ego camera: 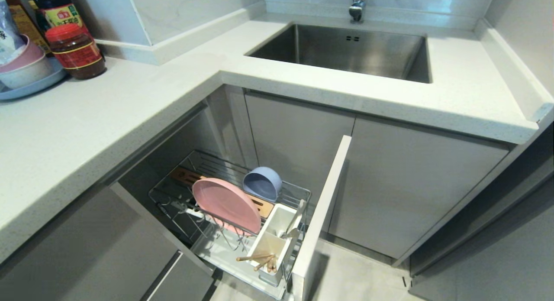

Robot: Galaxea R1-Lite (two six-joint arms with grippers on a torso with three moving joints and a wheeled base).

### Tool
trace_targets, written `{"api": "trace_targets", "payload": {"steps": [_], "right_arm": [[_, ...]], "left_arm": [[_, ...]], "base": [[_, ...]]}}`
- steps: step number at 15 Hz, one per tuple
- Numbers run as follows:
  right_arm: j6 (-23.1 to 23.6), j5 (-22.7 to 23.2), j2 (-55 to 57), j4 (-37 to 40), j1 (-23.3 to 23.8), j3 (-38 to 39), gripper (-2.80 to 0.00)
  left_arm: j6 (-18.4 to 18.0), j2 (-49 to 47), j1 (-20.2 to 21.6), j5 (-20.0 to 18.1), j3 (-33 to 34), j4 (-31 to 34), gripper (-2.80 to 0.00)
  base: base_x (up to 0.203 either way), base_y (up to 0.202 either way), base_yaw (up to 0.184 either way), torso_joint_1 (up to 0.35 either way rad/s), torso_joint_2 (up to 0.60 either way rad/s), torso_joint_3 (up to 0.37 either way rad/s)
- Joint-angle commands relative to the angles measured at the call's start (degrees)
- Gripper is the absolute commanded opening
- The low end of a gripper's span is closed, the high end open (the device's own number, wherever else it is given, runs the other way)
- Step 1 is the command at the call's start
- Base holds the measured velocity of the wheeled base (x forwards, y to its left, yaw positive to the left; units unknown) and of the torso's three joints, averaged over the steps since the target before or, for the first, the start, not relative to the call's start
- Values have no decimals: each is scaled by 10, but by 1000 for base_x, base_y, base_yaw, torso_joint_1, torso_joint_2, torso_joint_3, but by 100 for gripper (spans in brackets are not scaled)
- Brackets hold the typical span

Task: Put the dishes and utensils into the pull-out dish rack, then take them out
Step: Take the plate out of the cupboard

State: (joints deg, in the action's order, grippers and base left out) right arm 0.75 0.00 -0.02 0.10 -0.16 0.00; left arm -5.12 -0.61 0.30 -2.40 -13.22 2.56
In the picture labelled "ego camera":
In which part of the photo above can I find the white drawer front panel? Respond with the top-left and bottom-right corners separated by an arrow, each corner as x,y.
291,135 -> 352,301

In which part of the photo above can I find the white bowl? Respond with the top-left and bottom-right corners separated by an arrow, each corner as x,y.
0,54 -> 55,90

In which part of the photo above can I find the white drip tray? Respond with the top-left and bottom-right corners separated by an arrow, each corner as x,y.
191,232 -> 295,300

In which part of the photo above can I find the white plastic bag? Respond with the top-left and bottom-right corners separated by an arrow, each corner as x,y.
0,0 -> 26,66

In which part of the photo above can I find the wire pull-out dish rack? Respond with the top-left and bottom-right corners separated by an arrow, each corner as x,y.
148,150 -> 312,300

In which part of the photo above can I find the blue bowl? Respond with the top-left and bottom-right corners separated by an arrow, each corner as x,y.
243,167 -> 283,202

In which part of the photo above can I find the pink plate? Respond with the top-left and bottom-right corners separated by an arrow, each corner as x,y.
192,178 -> 262,236

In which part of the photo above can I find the amber oil bottle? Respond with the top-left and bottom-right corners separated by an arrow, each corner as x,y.
0,0 -> 52,55

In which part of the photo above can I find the pink bowl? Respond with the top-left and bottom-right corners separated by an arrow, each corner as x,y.
0,35 -> 45,74

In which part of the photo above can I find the white utensil holder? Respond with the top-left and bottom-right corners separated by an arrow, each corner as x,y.
247,203 -> 298,274

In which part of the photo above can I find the light blue plate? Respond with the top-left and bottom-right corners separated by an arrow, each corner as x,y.
0,58 -> 68,101

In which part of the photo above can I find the dark sauce bottle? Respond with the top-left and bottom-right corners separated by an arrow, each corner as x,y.
29,0 -> 90,36

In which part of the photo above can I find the grey cabinet door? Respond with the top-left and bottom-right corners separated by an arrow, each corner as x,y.
245,92 -> 356,232
328,116 -> 511,259

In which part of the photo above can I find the red lidded sauce jar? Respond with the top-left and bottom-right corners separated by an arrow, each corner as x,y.
45,23 -> 106,80

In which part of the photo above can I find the grey cabinet drawer front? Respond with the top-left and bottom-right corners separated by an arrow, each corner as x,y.
0,183 -> 182,301

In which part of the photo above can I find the wooden cutting board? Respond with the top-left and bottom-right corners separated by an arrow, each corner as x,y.
170,166 -> 275,218

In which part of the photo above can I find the chrome faucet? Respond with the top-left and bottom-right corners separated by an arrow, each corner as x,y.
349,0 -> 367,24

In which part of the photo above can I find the stainless steel sink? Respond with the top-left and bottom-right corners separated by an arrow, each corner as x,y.
245,23 -> 433,84

